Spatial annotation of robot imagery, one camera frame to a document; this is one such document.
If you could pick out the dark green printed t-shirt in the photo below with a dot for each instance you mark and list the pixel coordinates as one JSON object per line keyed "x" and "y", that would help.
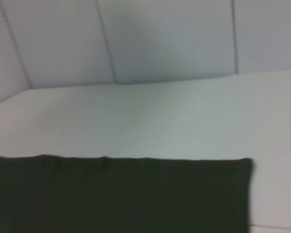
{"x": 111, "y": 194}

